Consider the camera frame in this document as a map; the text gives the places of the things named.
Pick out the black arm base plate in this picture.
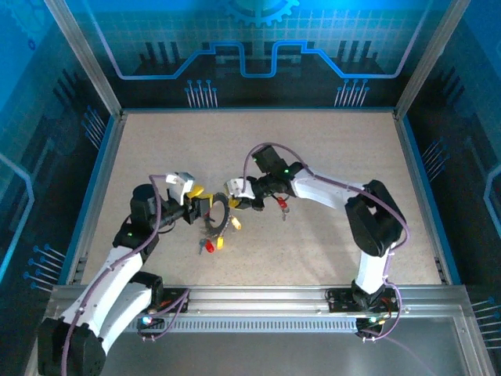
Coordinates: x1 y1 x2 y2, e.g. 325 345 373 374
148 287 191 314
326 287 400 314

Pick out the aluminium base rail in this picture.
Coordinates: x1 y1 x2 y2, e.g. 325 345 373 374
46 284 470 319

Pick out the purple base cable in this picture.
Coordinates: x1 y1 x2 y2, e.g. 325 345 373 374
358 281 434 376
136 288 192 342

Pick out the aluminium side rail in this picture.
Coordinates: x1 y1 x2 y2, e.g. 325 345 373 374
392 111 452 285
65 111 127 285

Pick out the grey slotted cable duct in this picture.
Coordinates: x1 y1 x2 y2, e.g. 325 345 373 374
128 316 359 334

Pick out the aluminium frame post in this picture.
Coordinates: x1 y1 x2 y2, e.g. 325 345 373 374
42 0 123 115
394 0 470 115

